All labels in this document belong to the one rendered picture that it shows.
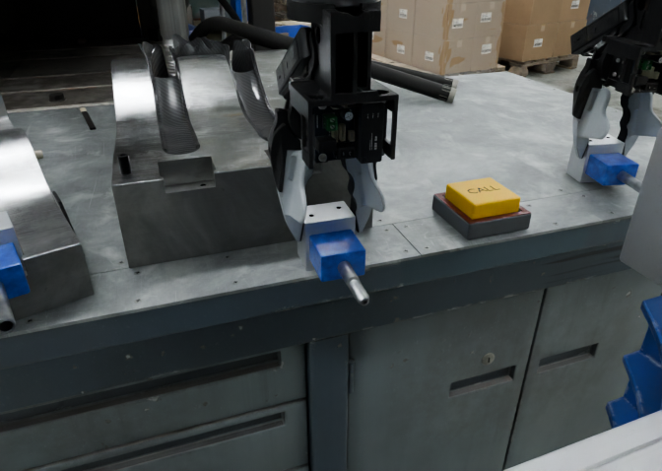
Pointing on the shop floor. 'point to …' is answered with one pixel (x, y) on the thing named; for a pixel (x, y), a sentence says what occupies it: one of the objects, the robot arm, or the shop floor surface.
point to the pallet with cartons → (542, 24)
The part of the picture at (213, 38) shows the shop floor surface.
